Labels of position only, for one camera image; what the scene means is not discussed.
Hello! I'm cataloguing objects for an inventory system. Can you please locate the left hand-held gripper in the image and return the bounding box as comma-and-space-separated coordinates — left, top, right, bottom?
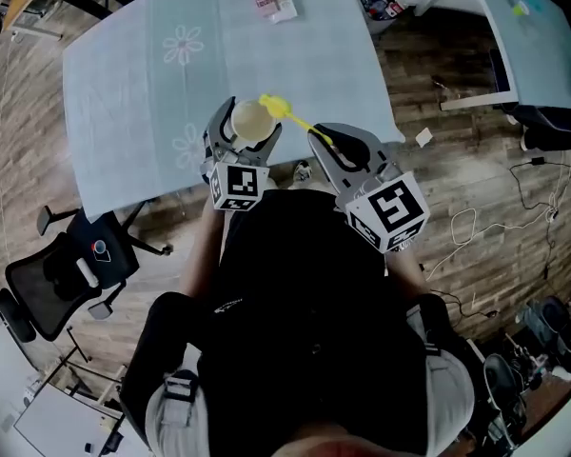
199, 96, 284, 213

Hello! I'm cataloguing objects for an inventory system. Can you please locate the white table with blue cloth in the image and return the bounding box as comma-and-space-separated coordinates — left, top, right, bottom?
412, 0, 571, 112

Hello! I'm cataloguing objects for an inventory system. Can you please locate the black office chair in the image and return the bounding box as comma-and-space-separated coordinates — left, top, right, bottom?
0, 204, 174, 345

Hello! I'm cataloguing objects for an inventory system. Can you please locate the person's right forearm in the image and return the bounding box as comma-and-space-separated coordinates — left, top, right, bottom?
384, 244, 430, 305

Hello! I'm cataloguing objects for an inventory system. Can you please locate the white bin with clutter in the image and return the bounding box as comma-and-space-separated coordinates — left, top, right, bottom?
358, 0, 406, 36

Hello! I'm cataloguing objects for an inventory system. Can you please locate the yellow brush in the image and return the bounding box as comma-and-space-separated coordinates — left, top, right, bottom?
258, 93, 335, 148

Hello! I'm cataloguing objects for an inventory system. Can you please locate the black bag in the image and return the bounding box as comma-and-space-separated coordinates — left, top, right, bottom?
513, 294, 571, 354

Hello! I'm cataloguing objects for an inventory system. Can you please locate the white snack packet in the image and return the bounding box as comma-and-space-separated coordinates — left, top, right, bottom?
268, 0, 299, 26

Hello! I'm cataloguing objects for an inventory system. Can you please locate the black cable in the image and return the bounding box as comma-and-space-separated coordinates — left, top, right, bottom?
507, 149, 571, 280

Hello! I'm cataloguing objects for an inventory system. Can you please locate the person's black clothed body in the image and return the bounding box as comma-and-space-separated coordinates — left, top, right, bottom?
118, 187, 478, 457

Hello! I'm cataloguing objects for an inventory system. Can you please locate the white desk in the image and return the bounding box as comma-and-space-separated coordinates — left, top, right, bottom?
12, 382, 128, 457

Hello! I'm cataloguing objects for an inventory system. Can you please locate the red and blue small object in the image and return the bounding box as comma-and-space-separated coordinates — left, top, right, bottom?
90, 239, 112, 263

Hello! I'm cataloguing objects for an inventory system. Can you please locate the light blue floral tablecloth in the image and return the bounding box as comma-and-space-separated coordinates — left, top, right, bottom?
61, 0, 406, 224

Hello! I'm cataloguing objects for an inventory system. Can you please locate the white roll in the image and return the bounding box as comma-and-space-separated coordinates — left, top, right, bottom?
75, 256, 100, 288

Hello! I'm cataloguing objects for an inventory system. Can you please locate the cream cup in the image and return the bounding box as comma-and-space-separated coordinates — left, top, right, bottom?
229, 98, 279, 145

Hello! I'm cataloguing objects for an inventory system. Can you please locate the white cable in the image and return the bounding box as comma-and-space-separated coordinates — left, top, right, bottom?
424, 159, 571, 281

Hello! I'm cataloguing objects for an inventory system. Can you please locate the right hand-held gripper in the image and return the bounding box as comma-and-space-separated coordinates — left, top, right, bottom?
306, 122, 432, 255

